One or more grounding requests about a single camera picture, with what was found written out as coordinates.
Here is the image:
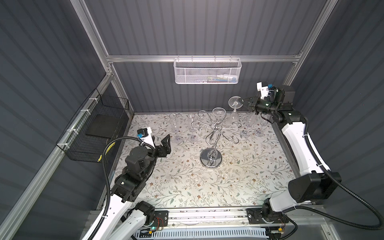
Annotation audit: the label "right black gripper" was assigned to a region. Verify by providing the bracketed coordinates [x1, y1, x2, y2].
[238, 95, 278, 117]

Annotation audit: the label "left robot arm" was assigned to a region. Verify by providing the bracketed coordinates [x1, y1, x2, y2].
[83, 128, 172, 240]

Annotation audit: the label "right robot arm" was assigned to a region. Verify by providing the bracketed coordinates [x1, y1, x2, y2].
[244, 83, 342, 223]

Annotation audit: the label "chrome wine glass rack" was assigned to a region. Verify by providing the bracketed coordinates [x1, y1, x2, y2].
[193, 110, 242, 169]

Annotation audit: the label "items in white basket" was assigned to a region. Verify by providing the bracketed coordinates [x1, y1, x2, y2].
[194, 75, 238, 84]

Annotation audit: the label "black pad in basket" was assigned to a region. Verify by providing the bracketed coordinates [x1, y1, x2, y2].
[86, 114, 120, 139]

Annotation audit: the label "yellow black striped object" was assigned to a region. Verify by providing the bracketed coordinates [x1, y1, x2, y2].
[97, 141, 115, 163]

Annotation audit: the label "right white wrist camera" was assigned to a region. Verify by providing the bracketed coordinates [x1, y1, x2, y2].
[257, 82, 275, 102]

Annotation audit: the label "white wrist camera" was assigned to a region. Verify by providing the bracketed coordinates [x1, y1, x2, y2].
[257, 82, 275, 102]
[137, 127, 155, 147]

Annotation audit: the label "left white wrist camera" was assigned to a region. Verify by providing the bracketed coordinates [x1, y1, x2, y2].
[137, 127, 155, 147]

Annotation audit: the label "white mesh wall basket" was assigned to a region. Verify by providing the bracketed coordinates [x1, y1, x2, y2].
[173, 58, 242, 85]

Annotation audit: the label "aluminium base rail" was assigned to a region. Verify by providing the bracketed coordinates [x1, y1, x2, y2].
[86, 206, 331, 232]

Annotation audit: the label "black wire wall basket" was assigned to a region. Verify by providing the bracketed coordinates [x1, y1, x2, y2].
[57, 91, 130, 163]

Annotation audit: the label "right black corrugated cable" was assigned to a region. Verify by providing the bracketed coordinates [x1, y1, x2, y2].
[281, 119, 384, 231]

